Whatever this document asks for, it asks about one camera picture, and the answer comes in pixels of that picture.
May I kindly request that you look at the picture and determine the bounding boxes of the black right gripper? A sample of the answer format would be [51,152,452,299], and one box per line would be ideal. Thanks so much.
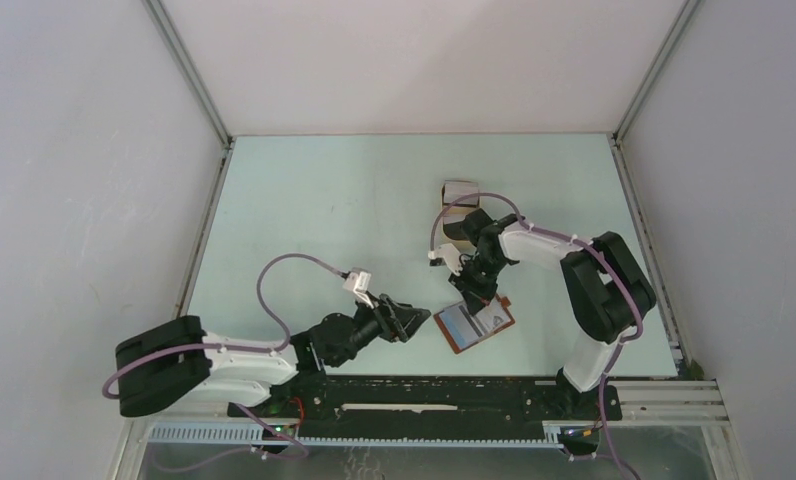
[448,253,507,316]

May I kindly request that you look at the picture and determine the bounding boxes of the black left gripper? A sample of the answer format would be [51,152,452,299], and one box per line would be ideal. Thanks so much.
[329,290,429,367]

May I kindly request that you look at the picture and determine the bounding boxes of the brown leather card holder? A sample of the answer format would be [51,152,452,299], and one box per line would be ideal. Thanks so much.
[433,295,515,354]

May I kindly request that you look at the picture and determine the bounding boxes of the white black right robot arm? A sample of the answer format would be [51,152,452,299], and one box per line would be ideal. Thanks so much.
[428,209,656,418]

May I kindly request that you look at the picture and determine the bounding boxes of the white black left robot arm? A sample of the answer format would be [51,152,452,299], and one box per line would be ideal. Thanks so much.
[103,294,431,418]

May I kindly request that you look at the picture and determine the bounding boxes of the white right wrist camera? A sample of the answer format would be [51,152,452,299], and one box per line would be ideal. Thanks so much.
[428,243,463,276]

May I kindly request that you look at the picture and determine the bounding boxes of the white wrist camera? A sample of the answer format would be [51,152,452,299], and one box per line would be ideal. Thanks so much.
[428,243,463,276]
[343,267,374,309]

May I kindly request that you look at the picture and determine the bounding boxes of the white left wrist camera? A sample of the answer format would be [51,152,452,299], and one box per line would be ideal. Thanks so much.
[343,267,374,309]

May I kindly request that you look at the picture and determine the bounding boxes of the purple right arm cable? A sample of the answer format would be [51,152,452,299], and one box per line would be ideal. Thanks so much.
[429,192,646,346]

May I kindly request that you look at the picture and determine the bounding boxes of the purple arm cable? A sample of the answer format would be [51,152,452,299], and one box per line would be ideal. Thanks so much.
[429,192,646,346]
[101,254,353,400]

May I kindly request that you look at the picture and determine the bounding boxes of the aluminium frame rail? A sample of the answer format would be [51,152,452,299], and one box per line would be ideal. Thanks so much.
[126,377,731,452]

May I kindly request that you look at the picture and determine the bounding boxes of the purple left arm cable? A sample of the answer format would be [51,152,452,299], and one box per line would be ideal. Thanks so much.
[101,254,353,400]

